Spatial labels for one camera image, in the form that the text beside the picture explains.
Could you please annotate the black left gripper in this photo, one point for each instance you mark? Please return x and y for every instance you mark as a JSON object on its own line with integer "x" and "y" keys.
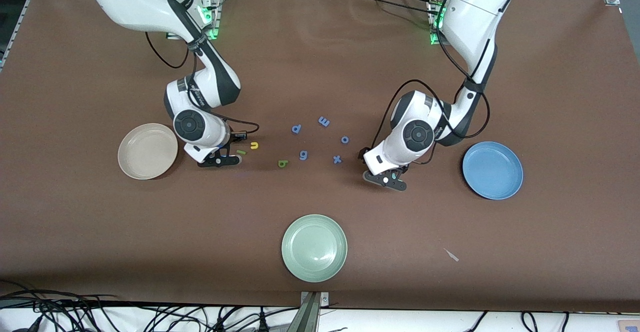
{"x": 362, "y": 154}

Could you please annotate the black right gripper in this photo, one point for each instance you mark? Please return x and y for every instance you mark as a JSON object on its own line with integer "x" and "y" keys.
{"x": 235, "y": 135}

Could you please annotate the green letter b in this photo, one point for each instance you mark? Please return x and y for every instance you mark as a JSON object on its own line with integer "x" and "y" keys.
{"x": 282, "y": 164}

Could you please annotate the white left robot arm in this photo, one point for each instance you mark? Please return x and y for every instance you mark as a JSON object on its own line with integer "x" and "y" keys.
{"x": 470, "y": 17}

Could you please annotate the blue letter x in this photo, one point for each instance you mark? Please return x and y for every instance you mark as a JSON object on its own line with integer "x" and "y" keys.
{"x": 337, "y": 159}

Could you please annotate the blue letter m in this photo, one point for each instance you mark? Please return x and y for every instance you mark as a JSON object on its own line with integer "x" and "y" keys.
{"x": 324, "y": 121}

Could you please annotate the blue letter p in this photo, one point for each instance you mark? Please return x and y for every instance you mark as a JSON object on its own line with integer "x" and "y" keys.
{"x": 296, "y": 129}

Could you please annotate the blue letter g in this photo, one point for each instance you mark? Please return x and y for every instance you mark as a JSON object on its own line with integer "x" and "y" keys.
{"x": 303, "y": 155}

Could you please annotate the brown table cover sheet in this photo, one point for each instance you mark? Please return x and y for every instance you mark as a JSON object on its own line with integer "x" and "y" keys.
{"x": 320, "y": 72}

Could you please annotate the beige brown plate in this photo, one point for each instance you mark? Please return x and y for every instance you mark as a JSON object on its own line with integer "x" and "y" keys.
{"x": 147, "y": 151}

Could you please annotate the pale green plate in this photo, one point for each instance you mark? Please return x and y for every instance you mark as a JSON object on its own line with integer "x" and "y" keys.
{"x": 314, "y": 248}

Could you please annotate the blue plate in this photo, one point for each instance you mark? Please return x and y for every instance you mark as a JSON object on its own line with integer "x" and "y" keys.
{"x": 492, "y": 170}

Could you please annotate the small white paper scrap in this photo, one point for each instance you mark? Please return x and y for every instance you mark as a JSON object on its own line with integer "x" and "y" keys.
{"x": 451, "y": 255}

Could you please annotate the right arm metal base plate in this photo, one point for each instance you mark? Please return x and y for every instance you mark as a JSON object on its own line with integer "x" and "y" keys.
{"x": 212, "y": 29}

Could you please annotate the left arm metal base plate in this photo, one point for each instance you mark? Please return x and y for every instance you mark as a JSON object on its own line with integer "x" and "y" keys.
{"x": 434, "y": 32}

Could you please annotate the aluminium camera post bracket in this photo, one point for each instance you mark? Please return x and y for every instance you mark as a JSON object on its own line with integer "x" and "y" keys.
{"x": 311, "y": 317}

